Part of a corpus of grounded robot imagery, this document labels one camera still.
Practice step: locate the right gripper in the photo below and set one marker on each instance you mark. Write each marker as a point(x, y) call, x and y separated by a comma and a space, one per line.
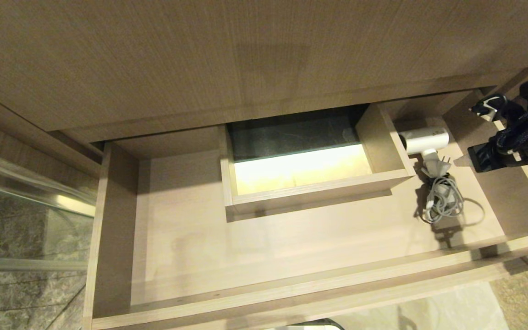
point(486, 156)

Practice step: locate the white hair dryer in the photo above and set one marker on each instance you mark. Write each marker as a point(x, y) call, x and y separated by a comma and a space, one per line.
point(422, 139)

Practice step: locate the open wooden drawer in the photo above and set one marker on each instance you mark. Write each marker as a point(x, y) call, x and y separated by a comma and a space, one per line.
point(291, 256)

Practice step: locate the wooden vanity cabinet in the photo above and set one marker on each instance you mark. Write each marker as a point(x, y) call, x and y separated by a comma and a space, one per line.
point(154, 59)

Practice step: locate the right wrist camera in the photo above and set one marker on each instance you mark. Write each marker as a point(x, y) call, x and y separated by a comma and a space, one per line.
point(487, 107)

